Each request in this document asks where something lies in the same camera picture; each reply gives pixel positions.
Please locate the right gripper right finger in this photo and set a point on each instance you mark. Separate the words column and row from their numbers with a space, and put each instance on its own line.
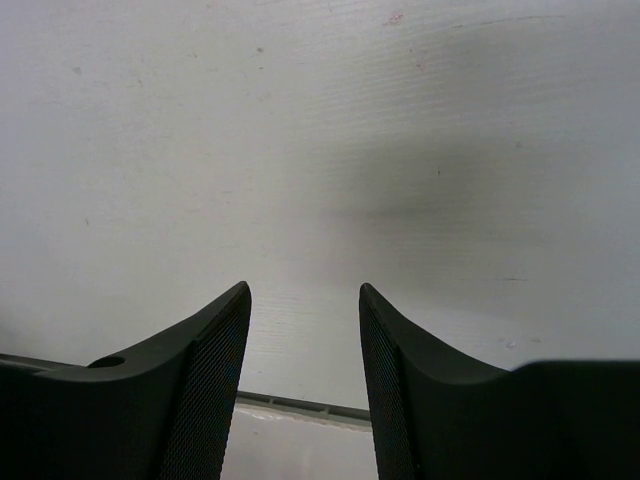
column 438, row 413

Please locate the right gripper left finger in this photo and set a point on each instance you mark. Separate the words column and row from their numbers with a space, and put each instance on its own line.
column 159, row 409

